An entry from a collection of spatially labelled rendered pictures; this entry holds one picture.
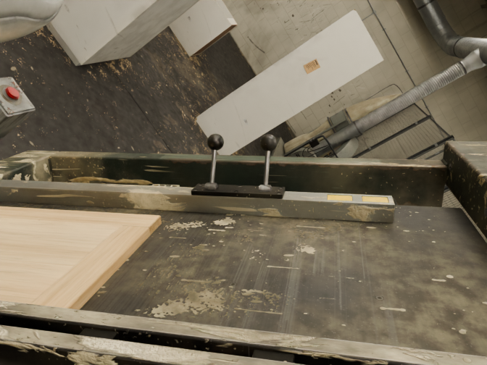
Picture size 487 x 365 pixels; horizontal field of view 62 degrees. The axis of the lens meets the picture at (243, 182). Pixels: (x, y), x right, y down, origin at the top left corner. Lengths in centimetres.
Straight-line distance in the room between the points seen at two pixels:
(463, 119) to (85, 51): 766
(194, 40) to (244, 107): 163
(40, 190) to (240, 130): 377
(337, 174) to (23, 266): 73
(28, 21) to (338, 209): 65
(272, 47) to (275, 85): 444
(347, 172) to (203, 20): 495
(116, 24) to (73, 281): 281
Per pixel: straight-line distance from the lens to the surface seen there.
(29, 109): 139
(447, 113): 936
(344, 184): 108
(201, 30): 588
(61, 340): 48
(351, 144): 639
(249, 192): 86
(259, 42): 897
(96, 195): 100
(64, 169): 133
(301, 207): 85
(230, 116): 468
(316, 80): 450
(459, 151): 104
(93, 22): 344
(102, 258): 73
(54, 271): 73
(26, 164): 129
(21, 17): 36
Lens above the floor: 177
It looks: 21 degrees down
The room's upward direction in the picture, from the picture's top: 60 degrees clockwise
